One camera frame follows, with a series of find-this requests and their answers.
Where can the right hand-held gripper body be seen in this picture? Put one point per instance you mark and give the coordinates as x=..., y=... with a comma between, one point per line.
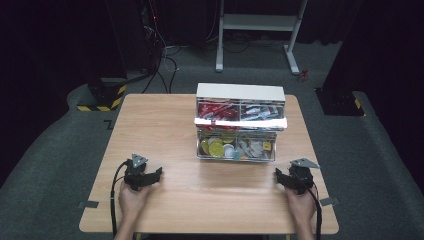
x=301, y=176

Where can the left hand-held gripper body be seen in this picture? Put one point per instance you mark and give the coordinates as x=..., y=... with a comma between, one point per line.
x=136, y=175

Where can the clear organizer box white lid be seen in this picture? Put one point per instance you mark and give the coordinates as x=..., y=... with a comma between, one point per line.
x=240, y=91

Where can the person's left hand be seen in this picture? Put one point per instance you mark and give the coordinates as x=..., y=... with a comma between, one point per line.
x=131, y=200

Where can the person's right hand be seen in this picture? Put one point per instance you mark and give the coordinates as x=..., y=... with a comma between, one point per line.
x=301, y=206

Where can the grey tape tab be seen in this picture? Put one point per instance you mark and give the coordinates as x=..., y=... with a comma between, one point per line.
x=88, y=204
x=329, y=201

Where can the heap of small pale packets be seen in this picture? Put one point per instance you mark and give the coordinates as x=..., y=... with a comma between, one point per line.
x=253, y=148

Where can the heap of round foil capsules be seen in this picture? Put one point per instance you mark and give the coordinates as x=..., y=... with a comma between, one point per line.
x=216, y=149

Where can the pile of silver sachets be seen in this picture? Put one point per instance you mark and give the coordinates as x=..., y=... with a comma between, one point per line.
x=261, y=112

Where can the black base yellow tape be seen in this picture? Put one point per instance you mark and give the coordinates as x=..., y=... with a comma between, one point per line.
x=340, y=101

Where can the black base yellow striped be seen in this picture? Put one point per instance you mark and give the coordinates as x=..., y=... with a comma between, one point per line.
x=105, y=96

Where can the pile of red stick sachets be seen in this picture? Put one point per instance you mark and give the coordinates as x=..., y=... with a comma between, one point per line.
x=218, y=111

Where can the small red floor object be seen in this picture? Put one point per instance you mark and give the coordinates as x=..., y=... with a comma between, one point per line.
x=303, y=75

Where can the white metal stand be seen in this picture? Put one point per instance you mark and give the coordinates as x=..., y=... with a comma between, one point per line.
x=258, y=22

